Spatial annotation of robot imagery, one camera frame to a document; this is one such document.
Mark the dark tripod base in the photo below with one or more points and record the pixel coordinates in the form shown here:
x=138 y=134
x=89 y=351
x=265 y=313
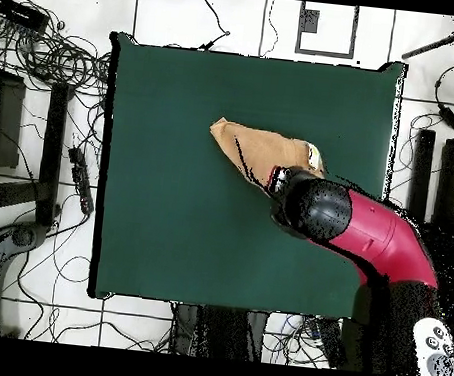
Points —
x=22 y=237

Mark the tan terry towel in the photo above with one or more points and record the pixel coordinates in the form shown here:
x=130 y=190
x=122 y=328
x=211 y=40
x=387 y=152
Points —
x=263 y=147

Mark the black power adapter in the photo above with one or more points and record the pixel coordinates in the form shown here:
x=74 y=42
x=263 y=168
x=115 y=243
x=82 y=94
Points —
x=447 y=116

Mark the black robot pedestal stand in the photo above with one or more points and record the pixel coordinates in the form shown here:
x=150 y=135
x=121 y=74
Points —
x=216 y=331

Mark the black metal frame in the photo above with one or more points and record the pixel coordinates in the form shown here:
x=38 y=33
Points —
x=52 y=149
x=422 y=164

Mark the black tripod pole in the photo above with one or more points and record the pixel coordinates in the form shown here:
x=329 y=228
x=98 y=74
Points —
x=435 y=45

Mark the dark green table cloth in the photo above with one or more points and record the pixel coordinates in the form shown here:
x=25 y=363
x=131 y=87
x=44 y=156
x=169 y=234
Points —
x=158 y=229

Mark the black network switch box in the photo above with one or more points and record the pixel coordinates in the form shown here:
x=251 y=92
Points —
x=22 y=14

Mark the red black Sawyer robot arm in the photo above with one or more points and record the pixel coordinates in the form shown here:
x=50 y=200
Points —
x=378 y=236

